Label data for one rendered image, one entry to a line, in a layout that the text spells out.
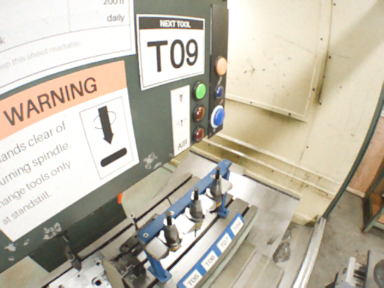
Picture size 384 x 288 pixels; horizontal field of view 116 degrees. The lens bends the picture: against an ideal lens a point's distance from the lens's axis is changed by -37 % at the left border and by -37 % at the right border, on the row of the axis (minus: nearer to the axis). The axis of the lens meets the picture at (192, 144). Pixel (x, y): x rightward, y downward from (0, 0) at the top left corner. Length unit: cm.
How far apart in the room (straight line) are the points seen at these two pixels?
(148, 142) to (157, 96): 5
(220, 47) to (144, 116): 15
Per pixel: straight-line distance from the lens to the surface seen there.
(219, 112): 29
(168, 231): 50
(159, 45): 19
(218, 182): 61
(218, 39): 27
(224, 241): 87
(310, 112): 98
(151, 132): 20
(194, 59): 23
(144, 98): 18
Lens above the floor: 170
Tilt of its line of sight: 32 degrees down
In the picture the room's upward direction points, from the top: straight up
